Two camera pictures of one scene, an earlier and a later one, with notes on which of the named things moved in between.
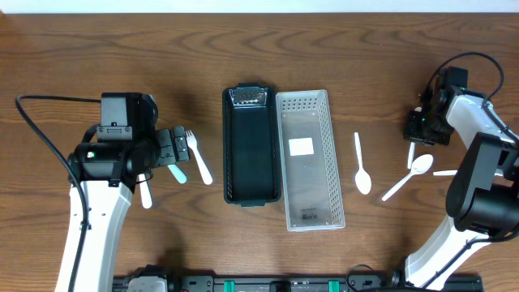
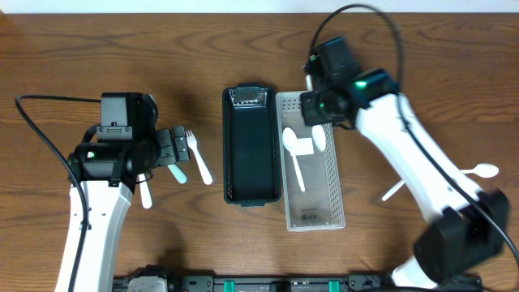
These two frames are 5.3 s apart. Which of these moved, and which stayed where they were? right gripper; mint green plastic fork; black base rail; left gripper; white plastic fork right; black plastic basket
Moved: right gripper
Stayed: left gripper; black base rail; black plastic basket; mint green plastic fork; white plastic fork right
